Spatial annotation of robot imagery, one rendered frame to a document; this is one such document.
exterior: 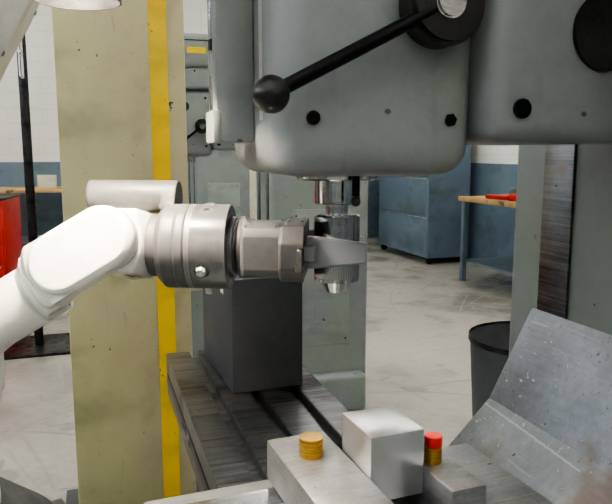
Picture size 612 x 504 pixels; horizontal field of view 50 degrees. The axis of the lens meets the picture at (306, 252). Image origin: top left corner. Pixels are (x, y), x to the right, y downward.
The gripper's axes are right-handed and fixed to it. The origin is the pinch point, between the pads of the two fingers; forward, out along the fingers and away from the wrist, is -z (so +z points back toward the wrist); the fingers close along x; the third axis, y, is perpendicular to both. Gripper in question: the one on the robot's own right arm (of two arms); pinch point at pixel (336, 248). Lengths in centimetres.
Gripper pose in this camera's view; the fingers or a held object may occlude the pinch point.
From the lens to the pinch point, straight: 68.8
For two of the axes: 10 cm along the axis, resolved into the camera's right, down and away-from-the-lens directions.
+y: -0.1, 9.9, 1.5
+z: -10.0, -0.2, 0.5
